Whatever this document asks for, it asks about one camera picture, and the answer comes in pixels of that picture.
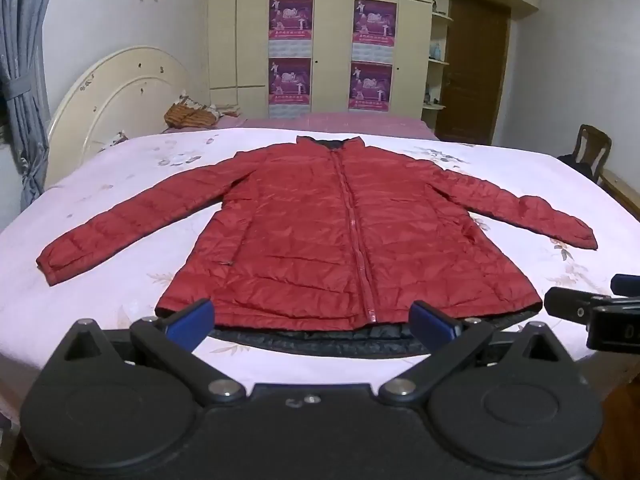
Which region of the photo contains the purple wall poster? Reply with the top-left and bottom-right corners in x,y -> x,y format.
349,61 -> 394,117
352,0 -> 398,64
268,57 -> 313,120
269,0 -> 314,59

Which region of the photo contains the wooden furniture edge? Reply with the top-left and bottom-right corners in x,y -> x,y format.
599,167 -> 640,213

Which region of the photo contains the cream bed headboard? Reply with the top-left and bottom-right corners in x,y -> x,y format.
46,46 -> 194,189

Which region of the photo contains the cream open shelf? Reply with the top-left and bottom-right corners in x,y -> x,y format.
422,0 -> 454,131

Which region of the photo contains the dark cloth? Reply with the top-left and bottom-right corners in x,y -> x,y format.
556,154 -> 602,181

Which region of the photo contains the red puffer jacket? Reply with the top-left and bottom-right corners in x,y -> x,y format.
36,135 -> 599,359

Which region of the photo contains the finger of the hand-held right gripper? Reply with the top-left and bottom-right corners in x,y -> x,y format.
610,273 -> 640,297
543,287 -> 640,354

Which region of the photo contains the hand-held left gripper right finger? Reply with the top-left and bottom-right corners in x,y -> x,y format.
379,300 -> 574,406

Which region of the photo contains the pink checked blanket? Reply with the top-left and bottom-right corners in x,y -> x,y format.
162,112 -> 442,142

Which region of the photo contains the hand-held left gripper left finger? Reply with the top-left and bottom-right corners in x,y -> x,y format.
61,298 -> 247,406

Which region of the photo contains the brown wooden door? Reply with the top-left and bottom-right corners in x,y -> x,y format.
437,0 -> 512,146

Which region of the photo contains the wooden chair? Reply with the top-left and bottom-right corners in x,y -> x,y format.
556,123 -> 613,186

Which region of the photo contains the orange woven basket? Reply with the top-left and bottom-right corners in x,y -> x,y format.
164,92 -> 221,129

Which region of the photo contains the cream wardrobe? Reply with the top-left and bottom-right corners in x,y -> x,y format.
207,0 -> 541,122

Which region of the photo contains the grey curtain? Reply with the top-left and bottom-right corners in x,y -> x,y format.
0,0 -> 64,207

